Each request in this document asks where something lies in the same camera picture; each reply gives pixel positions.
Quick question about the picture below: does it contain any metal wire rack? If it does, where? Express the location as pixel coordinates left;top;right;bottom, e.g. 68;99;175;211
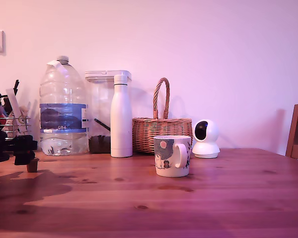
0;116;32;136

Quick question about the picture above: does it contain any small white round camera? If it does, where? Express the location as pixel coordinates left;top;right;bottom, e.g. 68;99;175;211
191;119;221;159

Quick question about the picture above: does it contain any wicker basket with handle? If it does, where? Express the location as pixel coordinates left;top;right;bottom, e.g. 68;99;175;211
132;77;194;154

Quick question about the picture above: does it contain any large clear water bottle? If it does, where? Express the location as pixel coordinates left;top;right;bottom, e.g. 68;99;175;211
39;56;89;157

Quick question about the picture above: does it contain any white paper strip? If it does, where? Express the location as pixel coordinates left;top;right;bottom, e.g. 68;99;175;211
5;88;24;122

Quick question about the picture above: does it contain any wooden chair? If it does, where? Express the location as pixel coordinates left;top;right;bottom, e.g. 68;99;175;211
285;104;298;162

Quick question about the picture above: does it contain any white illustrated coffee mug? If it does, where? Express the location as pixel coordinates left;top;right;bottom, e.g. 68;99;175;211
153;135;192;178

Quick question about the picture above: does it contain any white insulated bottle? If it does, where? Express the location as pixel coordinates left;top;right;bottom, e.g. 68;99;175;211
110;74;134;158

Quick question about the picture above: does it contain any clear jar with white lid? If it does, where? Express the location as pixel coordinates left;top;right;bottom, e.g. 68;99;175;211
84;70;132;154

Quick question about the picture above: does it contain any brown coffee capsule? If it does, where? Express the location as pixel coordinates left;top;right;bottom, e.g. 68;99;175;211
26;158;40;173

